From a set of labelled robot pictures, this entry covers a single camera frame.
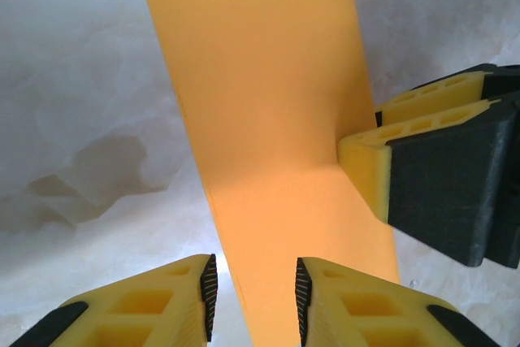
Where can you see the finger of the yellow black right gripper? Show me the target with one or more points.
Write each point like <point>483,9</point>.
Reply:
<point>438,188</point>
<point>443,97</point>

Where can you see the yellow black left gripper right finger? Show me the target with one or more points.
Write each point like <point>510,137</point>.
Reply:
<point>365,314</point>

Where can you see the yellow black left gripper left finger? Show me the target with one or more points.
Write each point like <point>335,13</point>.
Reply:
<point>154,310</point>

